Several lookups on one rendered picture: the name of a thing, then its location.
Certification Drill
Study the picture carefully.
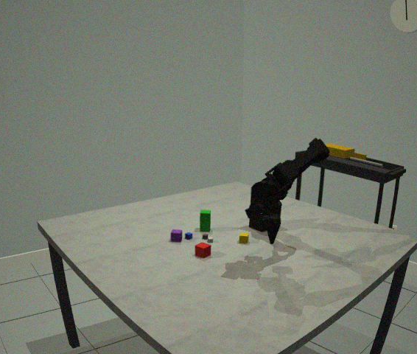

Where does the red block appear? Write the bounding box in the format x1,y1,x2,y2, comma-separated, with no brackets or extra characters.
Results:
195,242,211,258

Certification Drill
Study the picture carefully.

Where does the purple cube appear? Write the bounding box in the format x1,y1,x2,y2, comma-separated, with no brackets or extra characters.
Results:
171,229,183,243

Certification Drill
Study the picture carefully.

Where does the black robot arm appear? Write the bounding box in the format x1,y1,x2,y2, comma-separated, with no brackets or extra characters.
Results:
245,138,329,218

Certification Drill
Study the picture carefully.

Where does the yellow cube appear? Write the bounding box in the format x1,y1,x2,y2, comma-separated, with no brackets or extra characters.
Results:
239,232,249,243

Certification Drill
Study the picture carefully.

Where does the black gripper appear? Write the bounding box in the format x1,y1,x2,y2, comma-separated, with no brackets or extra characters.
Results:
261,195,281,244

